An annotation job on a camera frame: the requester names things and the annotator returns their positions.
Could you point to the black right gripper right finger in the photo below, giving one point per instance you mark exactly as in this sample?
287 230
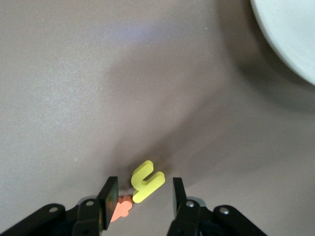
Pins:
192 216

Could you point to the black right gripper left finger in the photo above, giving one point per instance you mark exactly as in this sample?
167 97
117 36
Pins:
86 216

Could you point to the orange foam letter t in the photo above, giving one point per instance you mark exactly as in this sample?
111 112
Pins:
121 209

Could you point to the yellow foam letter h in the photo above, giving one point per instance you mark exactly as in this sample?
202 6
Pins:
142 186

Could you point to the brown table cover sheet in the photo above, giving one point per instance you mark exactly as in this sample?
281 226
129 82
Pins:
73 73

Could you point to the beige brown plate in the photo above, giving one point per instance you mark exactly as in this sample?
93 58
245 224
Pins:
290 32

